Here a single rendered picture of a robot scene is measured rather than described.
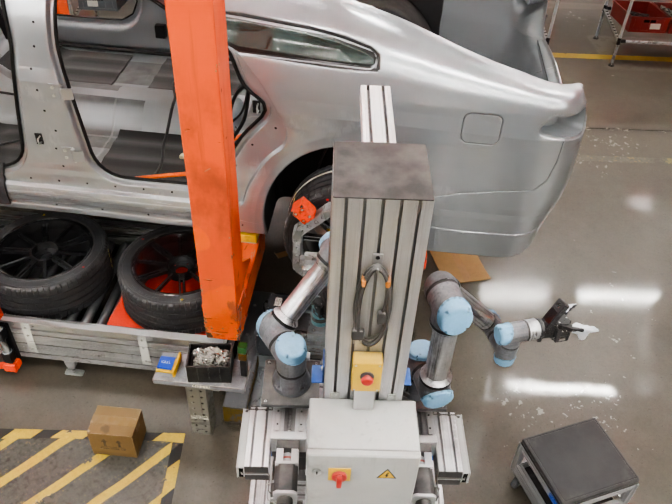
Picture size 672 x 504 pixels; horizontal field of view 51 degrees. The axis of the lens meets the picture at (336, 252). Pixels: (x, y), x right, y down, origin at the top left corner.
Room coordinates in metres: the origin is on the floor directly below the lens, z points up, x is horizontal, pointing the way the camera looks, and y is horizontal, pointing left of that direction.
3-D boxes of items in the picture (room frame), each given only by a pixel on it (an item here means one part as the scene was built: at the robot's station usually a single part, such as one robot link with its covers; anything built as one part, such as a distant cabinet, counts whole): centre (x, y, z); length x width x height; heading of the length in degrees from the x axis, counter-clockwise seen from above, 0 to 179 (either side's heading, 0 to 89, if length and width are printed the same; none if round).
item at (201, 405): (2.05, 0.62, 0.21); 0.10 x 0.10 x 0.42; 86
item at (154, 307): (2.73, 0.82, 0.39); 0.66 x 0.66 x 0.24
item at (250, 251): (2.60, 0.48, 0.69); 0.52 x 0.17 x 0.35; 176
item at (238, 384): (2.05, 0.59, 0.44); 0.43 x 0.17 x 0.03; 86
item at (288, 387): (1.73, 0.15, 0.87); 0.15 x 0.15 x 0.10
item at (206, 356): (2.05, 0.55, 0.51); 0.20 x 0.14 x 0.13; 93
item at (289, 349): (1.73, 0.15, 0.98); 0.13 x 0.12 x 0.14; 33
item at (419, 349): (1.73, -0.35, 0.98); 0.13 x 0.12 x 0.14; 16
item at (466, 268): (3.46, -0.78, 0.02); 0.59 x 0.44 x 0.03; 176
